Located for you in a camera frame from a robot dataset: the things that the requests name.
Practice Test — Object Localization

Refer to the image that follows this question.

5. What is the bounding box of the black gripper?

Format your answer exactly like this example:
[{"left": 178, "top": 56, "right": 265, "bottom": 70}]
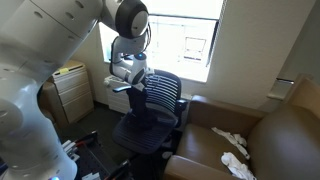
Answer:
[{"left": 131, "top": 83, "right": 149, "bottom": 101}]

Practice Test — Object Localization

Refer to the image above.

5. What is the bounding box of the dark navy cloth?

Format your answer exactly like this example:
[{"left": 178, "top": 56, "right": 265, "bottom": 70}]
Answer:
[{"left": 125, "top": 87, "right": 160, "bottom": 130}]

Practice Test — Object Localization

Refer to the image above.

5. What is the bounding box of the black robot base board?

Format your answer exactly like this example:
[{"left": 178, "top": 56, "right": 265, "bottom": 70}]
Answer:
[{"left": 63, "top": 131, "right": 134, "bottom": 180}]

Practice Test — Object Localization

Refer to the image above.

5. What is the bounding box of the thin white cloth strip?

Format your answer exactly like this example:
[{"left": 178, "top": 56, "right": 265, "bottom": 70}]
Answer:
[{"left": 211, "top": 126, "right": 251, "bottom": 160}]

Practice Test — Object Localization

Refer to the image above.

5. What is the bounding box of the bunched white cloth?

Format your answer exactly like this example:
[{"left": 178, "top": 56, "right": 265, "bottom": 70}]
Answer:
[{"left": 220, "top": 151, "right": 258, "bottom": 180}]

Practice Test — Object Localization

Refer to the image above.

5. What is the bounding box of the black mesh office chair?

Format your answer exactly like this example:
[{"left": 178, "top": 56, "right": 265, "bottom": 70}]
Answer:
[{"left": 112, "top": 69, "right": 189, "bottom": 164}]

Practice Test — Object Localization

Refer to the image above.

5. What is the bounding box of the wooden drawer cabinet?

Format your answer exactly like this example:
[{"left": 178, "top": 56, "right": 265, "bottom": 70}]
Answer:
[{"left": 39, "top": 59, "right": 95, "bottom": 126}]

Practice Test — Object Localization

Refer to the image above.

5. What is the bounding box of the white scrap on floor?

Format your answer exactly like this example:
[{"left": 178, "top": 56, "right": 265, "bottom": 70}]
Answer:
[{"left": 161, "top": 151, "right": 174, "bottom": 160}]

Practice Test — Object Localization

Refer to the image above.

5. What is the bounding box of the brown leather armchair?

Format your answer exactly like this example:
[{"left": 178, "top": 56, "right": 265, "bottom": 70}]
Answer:
[{"left": 163, "top": 74, "right": 320, "bottom": 180}]

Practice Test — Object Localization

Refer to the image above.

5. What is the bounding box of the white parts cluster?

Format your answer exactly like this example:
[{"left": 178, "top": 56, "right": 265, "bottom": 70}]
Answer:
[{"left": 61, "top": 139, "right": 81, "bottom": 163}]

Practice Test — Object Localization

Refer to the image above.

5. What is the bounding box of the small white block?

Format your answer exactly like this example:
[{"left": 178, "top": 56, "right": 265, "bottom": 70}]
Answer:
[{"left": 81, "top": 172, "right": 102, "bottom": 180}]

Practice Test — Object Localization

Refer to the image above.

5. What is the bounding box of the white wall heater unit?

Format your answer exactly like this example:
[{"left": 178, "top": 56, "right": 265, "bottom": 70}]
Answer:
[{"left": 103, "top": 74, "right": 133, "bottom": 115}]

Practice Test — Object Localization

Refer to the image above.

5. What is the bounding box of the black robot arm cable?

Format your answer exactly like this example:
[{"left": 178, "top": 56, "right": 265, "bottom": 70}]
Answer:
[{"left": 108, "top": 22, "right": 153, "bottom": 78}]

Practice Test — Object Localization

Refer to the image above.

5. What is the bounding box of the window with metal frame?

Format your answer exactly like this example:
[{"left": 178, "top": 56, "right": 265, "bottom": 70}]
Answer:
[{"left": 99, "top": 11, "right": 221, "bottom": 84}]

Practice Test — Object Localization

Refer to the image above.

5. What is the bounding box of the red handled tool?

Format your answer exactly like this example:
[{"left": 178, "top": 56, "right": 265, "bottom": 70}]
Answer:
[{"left": 74, "top": 131, "right": 98, "bottom": 148}]

